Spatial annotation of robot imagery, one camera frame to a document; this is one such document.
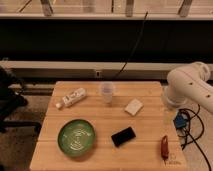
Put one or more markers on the white plastic bottle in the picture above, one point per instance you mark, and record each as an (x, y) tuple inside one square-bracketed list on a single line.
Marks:
[(71, 98)]

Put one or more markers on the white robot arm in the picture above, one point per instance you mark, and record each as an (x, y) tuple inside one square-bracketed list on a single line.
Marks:
[(189, 82)]

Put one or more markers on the green ceramic bowl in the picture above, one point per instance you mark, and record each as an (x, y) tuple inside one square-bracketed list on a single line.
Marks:
[(76, 138)]

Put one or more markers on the translucent plastic cup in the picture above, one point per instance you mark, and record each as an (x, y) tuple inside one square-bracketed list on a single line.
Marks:
[(107, 90)]

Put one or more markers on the white rectangular sponge block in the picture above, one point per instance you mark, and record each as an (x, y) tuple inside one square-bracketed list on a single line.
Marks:
[(133, 107)]

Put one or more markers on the black smartphone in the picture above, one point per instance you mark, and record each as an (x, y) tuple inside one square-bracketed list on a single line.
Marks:
[(123, 136)]

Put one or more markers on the wooden table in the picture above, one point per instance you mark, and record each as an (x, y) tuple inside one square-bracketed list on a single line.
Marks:
[(143, 153)]

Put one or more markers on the blue device on floor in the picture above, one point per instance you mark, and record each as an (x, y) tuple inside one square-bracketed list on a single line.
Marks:
[(179, 121)]

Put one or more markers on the red pocket knife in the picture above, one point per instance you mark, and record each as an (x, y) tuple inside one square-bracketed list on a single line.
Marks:
[(164, 148)]

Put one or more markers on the black office chair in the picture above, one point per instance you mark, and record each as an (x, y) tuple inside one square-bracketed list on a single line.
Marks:
[(11, 89)]

